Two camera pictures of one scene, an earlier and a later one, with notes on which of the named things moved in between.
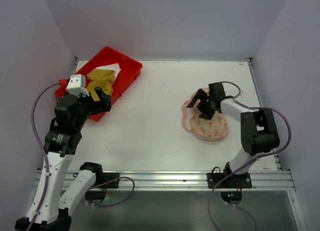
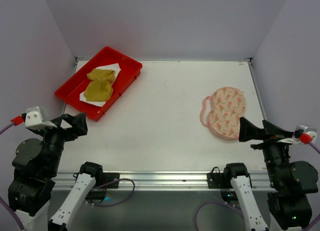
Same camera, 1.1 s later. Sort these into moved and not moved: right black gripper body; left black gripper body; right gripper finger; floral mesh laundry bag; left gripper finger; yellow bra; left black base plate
Moved: left black gripper body; left gripper finger; right gripper finger; floral mesh laundry bag; right black gripper body
Not moved: yellow bra; left black base plate
